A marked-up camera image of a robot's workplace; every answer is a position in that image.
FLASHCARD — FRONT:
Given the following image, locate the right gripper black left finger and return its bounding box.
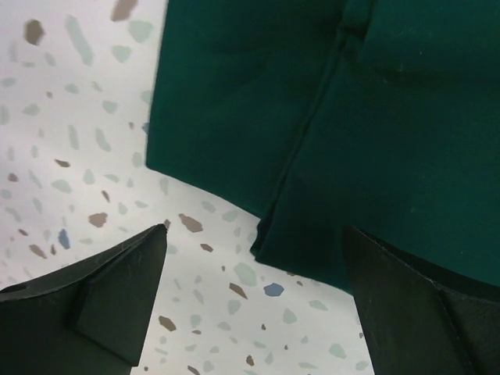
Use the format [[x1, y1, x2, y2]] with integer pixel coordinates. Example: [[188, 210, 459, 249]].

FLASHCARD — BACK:
[[1, 223, 167, 375]]

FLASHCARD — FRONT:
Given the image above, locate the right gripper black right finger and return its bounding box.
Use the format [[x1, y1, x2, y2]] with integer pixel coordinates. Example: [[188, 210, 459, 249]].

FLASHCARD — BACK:
[[342, 226, 499, 375]]

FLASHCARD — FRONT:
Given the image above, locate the dark green surgical cloth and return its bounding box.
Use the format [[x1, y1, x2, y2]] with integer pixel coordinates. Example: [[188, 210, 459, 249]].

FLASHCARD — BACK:
[[146, 0, 499, 291]]

